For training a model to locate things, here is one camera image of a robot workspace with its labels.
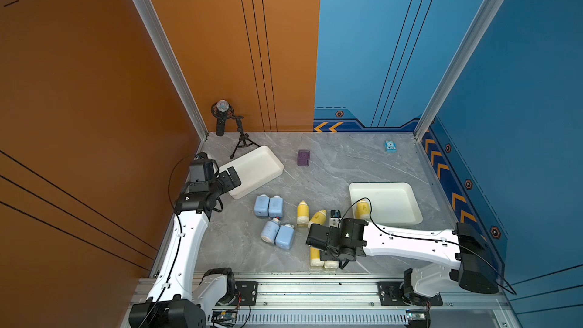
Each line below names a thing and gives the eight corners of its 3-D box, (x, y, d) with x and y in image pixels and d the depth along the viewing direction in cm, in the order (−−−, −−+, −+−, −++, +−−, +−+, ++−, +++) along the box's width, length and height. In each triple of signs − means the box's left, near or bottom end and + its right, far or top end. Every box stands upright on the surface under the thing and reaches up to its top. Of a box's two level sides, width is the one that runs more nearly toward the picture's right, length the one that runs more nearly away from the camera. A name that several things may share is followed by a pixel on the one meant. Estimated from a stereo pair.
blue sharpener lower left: (262, 243, 85) (259, 236, 80) (270, 222, 91) (267, 214, 85) (274, 247, 85) (272, 240, 79) (282, 226, 90) (280, 218, 84)
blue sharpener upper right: (270, 222, 91) (268, 214, 85) (271, 204, 96) (269, 195, 90) (282, 222, 91) (281, 214, 85) (283, 204, 96) (282, 195, 90)
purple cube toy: (297, 165, 109) (297, 159, 106) (297, 156, 113) (297, 149, 109) (309, 165, 109) (309, 159, 106) (308, 156, 113) (309, 149, 109)
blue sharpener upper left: (256, 218, 92) (253, 210, 86) (258, 203, 96) (255, 194, 91) (269, 218, 92) (267, 210, 86) (270, 203, 96) (268, 194, 91)
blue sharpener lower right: (276, 248, 84) (275, 242, 79) (280, 230, 89) (279, 223, 83) (292, 251, 84) (291, 245, 78) (295, 232, 88) (294, 225, 83)
